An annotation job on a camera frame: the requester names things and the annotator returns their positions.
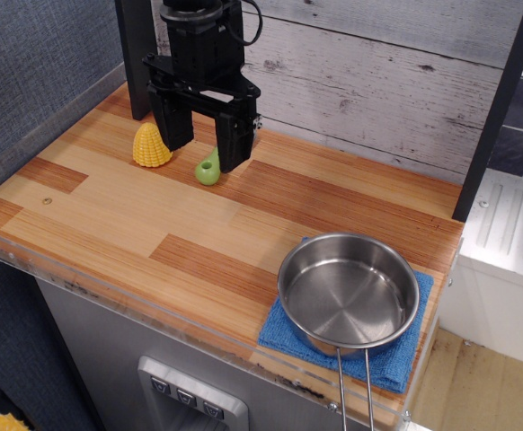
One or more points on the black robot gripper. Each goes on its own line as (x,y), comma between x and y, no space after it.
(203,73)

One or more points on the yellow corn cone toy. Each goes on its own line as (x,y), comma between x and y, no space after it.
(149,150)

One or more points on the stainless steel pot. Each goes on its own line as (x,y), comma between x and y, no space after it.
(347,295)

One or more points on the clear acrylic table edge guard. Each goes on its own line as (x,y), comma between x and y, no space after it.
(275,401)

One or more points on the silver button control panel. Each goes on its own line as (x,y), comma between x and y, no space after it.
(178,401)

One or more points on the white ridged side cabinet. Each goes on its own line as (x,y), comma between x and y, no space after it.
(484,298)

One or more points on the yellow toy at bottom left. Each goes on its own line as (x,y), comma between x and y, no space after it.
(10,423)

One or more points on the green handled grey spatula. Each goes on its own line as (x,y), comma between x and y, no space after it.
(208,172)

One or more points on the black left frame post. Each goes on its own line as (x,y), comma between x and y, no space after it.
(137,38)

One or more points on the black frame post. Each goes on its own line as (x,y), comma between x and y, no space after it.
(508,84)
(137,38)

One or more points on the black right frame post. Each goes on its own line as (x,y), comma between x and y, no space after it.
(508,84)

